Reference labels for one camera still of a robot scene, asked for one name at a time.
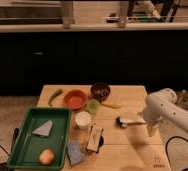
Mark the green plastic tray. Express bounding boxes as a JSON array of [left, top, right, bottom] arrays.
[[7, 107, 71, 171]]

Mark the white black eraser block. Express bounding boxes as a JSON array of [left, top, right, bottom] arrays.
[[86, 124, 103, 152]]

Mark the yellow banana toy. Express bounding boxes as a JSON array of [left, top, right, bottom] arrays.
[[101, 101, 121, 109]]

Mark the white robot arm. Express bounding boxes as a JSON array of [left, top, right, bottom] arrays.
[[141, 88, 188, 137]]

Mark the dark brown bowl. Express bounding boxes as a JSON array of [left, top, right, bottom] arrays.
[[91, 82, 111, 101]]

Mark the red bowl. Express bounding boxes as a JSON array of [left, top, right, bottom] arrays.
[[63, 90, 88, 110]]

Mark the grey triangular cloth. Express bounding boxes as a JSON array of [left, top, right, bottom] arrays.
[[33, 120, 53, 137]]

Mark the white handled dish brush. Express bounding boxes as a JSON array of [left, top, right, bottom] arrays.
[[116, 117, 144, 128]]

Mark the white cup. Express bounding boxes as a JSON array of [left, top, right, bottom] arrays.
[[75, 111, 91, 130]]

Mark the black cable right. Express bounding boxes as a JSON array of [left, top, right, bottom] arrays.
[[165, 135, 188, 171]]

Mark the orange peach toy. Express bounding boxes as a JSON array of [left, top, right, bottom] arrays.
[[39, 149, 55, 165]]

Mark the blue sponge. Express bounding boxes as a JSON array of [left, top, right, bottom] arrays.
[[67, 141, 84, 166]]

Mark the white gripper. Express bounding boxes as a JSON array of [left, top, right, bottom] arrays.
[[140, 107, 162, 137]]

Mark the small green cup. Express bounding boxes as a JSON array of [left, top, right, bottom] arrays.
[[87, 99, 100, 114]]

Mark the black tool handle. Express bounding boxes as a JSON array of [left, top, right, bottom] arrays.
[[10, 128, 19, 154]]

